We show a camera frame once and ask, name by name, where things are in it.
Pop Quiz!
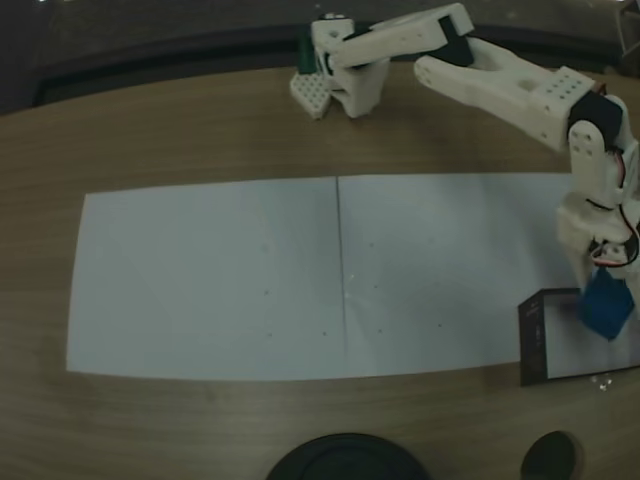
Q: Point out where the blue cube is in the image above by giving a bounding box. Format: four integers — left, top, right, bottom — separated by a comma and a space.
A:
578, 267, 635, 342

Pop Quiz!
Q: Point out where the white paper sheet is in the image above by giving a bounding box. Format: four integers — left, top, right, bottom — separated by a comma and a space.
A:
66, 177, 347, 382
337, 173, 584, 372

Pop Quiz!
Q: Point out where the round cork disc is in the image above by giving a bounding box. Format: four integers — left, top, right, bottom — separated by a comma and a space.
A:
519, 430, 587, 480

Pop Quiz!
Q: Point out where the black round stand base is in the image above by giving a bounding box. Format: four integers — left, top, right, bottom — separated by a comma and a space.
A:
264, 432, 431, 480

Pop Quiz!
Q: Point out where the green table clamp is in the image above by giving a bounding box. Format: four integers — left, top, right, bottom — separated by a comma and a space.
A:
298, 27, 319, 76

